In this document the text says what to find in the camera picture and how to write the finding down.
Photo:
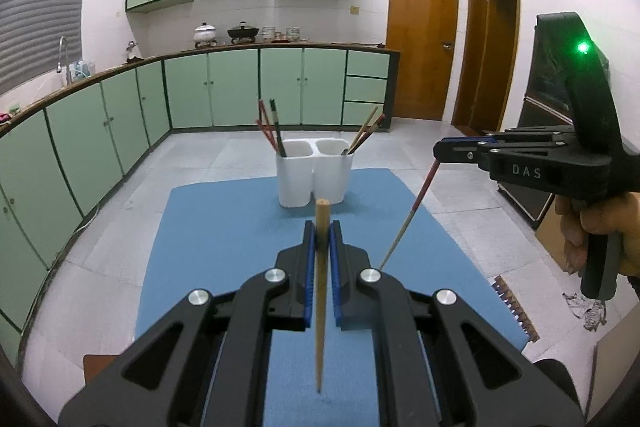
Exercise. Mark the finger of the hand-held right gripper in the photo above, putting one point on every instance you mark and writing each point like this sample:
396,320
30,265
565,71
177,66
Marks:
540,132
455,151

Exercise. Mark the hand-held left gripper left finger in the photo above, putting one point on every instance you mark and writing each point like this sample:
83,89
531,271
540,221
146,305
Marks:
310,277

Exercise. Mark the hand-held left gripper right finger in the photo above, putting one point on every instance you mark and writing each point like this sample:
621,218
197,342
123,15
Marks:
336,277

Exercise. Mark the red-tipped bamboo chopstick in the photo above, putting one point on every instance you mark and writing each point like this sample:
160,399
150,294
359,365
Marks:
415,207
266,119
372,129
265,134

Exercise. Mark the plain bamboo chopstick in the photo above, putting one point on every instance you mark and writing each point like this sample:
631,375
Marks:
320,357
364,127

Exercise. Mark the white two-compartment chopstick holder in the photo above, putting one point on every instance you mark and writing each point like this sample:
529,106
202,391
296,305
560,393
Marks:
295,182

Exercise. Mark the person's right hand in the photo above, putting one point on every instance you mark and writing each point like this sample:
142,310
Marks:
630,217

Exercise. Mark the open wooden doorway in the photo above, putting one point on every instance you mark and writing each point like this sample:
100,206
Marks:
487,57

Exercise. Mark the blue table cloth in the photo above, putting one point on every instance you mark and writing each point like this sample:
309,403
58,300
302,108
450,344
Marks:
225,232

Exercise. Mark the closed wooden door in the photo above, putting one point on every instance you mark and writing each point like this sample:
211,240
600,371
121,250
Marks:
420,17

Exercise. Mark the brown comb-like strip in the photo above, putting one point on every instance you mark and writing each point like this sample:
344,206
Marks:
515,309

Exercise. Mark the crumpled patterned cloth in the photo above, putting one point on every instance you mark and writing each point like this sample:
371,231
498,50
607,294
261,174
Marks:
585,309

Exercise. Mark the glass jar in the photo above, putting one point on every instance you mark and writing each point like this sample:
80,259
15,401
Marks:
268,34
293,34

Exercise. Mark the brown wooden board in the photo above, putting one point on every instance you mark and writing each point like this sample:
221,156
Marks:
97,367

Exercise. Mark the black wok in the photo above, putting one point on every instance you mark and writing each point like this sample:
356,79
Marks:
243,33

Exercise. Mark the white cooking pot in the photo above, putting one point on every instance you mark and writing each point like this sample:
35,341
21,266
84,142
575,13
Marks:
205,35

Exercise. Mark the green base cabinet run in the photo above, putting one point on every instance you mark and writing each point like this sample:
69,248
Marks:
80,147

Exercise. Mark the small white jug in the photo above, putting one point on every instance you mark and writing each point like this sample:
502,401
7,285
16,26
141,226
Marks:
131,53

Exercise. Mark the cluster of drinking glasses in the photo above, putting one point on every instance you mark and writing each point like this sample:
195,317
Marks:
82,71

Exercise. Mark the metal sink faucet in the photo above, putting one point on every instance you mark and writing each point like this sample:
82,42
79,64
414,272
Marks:
62,57

